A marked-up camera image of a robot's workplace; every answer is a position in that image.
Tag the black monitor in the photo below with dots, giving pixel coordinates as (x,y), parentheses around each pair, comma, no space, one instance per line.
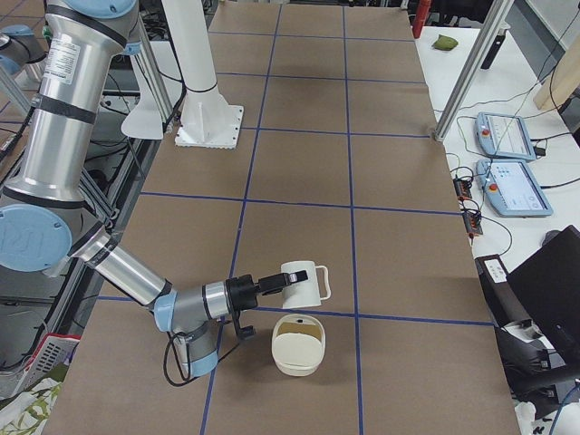
(547,285)

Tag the blue teach pendant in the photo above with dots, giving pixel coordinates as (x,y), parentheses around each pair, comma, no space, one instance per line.
(510,187)
(504,136)

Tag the near blue teach pendant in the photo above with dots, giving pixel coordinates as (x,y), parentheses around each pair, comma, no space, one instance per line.
(510,187)

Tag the white curved paper sheet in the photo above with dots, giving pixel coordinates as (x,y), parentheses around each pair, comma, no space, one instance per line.
(144,120)

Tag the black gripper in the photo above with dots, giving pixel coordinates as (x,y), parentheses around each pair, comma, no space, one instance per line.
(241,292)

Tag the green cloth pouch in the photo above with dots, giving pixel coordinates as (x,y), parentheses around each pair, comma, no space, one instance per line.
(445,43)

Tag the aluminium frame post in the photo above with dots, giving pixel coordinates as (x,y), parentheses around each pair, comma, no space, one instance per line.
(486,35)

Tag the white cup with handle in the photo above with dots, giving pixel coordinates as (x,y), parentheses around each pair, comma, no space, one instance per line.
(305,293)

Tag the white plastic basket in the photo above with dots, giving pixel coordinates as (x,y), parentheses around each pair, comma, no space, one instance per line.
(53,350)

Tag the far blue teach pendant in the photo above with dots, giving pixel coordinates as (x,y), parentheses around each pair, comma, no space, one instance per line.
(504,136)

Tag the red cylinder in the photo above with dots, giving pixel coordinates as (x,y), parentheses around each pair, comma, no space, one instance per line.
(421,15)

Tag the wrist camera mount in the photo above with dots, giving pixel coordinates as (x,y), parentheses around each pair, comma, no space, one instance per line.
(242,332)

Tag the wooden board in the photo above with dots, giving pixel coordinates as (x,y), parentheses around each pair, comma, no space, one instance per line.
(561,82)

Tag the white pedestal column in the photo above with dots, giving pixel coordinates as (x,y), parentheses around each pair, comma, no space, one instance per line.
(207,120)

